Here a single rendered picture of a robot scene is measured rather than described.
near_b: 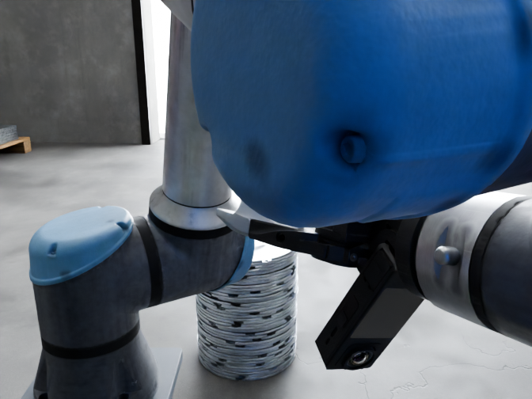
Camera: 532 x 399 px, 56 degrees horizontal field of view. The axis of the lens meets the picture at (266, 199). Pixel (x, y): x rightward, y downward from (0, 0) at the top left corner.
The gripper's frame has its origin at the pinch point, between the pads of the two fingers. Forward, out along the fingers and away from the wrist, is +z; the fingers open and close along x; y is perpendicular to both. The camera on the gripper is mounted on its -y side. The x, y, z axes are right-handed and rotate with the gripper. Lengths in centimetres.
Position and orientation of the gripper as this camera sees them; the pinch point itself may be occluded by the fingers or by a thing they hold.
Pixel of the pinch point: (287, 226)
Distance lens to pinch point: 48.5
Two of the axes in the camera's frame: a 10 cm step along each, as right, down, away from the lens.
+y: 1.5, -9.9, -0.6
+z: -4.5, -1.3, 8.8
